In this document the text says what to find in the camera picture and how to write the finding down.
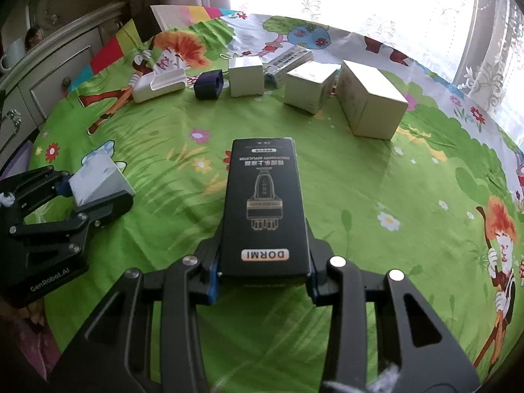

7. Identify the large white pink-stained box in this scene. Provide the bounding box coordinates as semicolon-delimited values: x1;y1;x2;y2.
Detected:
69;150;136;206

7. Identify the black DORMI product box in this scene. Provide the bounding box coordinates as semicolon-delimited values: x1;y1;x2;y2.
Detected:
218;138;311;285

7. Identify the white cube box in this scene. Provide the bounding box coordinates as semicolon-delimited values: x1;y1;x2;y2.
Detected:
228;56;265;98

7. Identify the beige tall carton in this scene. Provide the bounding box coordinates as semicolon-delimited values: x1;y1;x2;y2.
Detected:
335;60;408;141

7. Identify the white dresser cabinet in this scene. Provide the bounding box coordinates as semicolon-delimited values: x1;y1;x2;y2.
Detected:
1;2;125;166

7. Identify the colourful cartoon play mat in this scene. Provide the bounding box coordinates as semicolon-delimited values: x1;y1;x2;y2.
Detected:
31;12;523;382

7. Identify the dark blue velvet box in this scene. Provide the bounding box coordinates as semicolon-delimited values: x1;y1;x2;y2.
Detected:
194;69;224;100

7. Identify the white mug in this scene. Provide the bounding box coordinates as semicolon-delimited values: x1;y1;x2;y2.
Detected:
0;37;27;74

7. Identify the white barcode carton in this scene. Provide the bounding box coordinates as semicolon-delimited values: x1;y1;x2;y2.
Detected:
265;45;313;88

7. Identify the white box blue red print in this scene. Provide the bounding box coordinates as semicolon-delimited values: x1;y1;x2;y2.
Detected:
284;60;339;115

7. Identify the sheer patterned curtain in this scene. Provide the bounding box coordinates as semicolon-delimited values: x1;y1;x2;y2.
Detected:
454;0;523;121

